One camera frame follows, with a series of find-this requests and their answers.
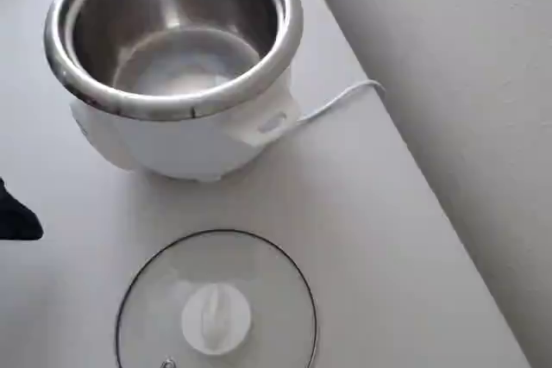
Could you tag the glass lid with white knob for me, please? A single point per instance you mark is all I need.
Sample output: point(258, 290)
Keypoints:
point(215, 312)

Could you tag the stainless steel inner pot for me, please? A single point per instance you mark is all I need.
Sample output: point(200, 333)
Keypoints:
point(172, 19)

